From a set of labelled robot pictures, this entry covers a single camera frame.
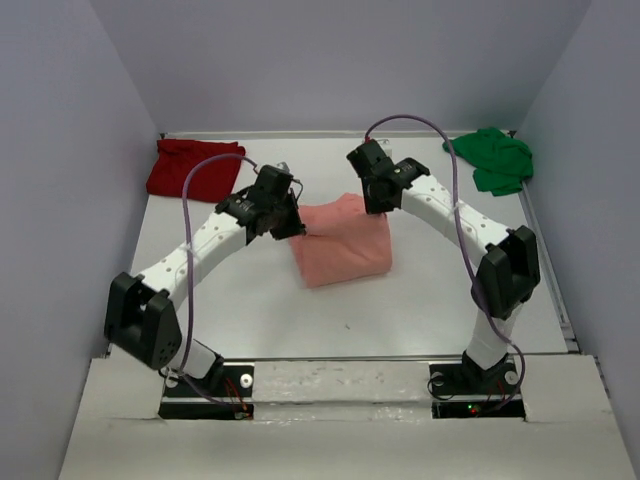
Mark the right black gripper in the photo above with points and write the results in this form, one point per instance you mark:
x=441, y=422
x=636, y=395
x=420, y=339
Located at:
x=373, y=207

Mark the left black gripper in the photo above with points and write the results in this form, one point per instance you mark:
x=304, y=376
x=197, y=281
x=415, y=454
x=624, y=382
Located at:
x=295, y=228

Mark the pink t shirt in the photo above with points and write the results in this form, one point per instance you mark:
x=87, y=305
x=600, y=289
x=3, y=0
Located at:
x=342, y=242

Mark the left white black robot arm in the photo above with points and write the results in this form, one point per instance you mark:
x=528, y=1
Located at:
x=151, y=315

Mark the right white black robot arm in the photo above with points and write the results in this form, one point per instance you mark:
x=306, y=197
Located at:
x=502, y=263

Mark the green crumpled t shirt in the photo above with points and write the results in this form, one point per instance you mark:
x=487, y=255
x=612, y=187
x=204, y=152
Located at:
x=501, y=163

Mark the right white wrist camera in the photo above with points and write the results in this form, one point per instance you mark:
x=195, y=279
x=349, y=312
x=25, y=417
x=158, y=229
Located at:
x=385, y=145

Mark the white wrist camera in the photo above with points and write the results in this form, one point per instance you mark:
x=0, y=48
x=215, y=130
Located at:
x=283, y=166
x=385, y=145

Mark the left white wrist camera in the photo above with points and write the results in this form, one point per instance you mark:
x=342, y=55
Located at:
x=283, y=166

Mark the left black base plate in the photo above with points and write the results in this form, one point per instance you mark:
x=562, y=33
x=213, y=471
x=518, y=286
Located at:
x=231, y=397

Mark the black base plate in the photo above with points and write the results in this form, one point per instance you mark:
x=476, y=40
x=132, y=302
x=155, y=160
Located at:
x=231, y=397
x=491, y=395

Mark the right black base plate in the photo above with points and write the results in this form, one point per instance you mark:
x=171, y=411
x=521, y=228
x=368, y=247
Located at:
x=491, y=395

